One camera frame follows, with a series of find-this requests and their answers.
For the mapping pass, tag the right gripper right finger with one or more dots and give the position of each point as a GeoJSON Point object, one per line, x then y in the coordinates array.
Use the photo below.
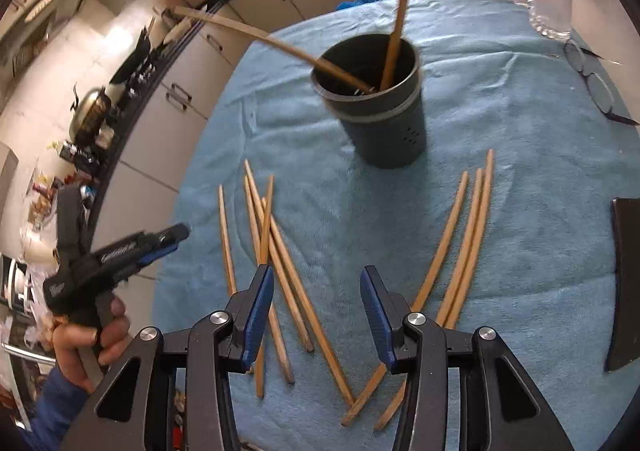
{"type": "Point", "coordinates": [386, 312]}

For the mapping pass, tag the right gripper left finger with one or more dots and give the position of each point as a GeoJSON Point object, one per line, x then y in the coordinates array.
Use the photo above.
{"type": "Point", "coordinates": [248, 310]}

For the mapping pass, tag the blue sleeve forearm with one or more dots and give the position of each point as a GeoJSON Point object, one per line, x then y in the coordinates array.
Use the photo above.
{"type": "Point", "coordinates": [59, 404]}

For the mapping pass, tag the left hand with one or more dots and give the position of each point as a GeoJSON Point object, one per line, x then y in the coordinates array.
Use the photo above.
{"type": "Point", "coordinates": [106, 347]}

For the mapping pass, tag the blue terry cloth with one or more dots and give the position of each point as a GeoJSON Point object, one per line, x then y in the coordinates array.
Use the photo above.
{"type": "Point", "coordinates": [492, 88]}

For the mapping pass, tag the dark utensil holder cup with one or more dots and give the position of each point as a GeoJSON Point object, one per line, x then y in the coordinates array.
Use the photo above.
{"type": "Point", "coordinates": [387, 128]}

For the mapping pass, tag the black smartphone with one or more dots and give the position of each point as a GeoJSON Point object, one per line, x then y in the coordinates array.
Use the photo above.
{"type": "Point", "coordinates": [624, 344]}

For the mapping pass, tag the black eyeglasses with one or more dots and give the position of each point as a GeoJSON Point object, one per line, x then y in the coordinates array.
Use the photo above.
{"type": "Point", "coordinates": [573, 67]}

